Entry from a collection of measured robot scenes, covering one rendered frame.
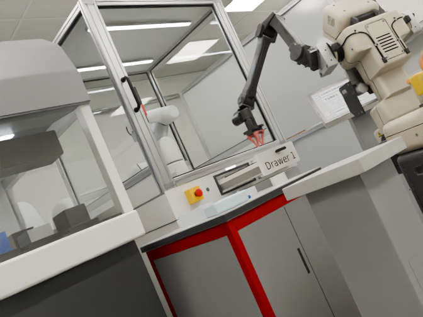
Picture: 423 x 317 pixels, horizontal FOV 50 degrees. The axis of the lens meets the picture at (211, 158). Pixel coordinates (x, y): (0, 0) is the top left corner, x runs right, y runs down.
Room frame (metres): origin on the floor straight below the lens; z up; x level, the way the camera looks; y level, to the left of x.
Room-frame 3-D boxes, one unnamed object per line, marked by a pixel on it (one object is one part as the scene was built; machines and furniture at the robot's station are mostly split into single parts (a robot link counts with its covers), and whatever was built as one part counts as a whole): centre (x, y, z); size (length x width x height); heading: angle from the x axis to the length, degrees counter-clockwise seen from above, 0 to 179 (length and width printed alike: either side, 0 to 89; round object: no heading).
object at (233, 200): (1.66, 0.02, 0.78); 0.15 x 0.10 x 0.04; 120
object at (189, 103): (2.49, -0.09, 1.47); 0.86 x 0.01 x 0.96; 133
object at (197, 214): (1.81, 0.14, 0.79); 0.13 x 0.09 x 0.05; 63
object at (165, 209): (2.82, 0.22, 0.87); 1.02 x 0.95 x 0.14; 133
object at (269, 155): (2.20, -0.30, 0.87); 0.29 x 0.02 x 0.11; 133
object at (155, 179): (2.82, 0.22, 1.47); 1.02 x 0.95 x 1.04; 133
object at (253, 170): (2.36, -0.16, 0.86); 0.40 x 0.26 x 0.06; 43
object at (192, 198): (2.20, 0.15, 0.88); 0.07 x 0.05 x 0.07; 133
